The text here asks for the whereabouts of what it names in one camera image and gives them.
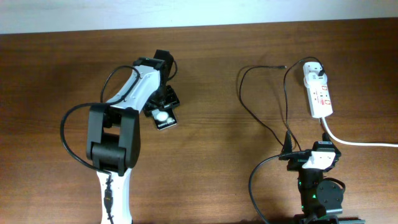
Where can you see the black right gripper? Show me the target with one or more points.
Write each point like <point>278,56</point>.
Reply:
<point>296,163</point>

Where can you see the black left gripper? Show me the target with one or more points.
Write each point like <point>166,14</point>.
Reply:
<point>172,101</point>

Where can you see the black smartphone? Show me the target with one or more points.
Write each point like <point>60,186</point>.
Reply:
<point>164,119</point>

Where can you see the white power strip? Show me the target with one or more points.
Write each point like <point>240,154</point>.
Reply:
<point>319,101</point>

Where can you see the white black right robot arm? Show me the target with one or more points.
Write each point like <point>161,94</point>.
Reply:
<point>321,197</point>

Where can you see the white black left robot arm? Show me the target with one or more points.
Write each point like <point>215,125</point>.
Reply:
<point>114,142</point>

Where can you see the white charger plug adapter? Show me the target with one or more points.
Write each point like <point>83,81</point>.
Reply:
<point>314,74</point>

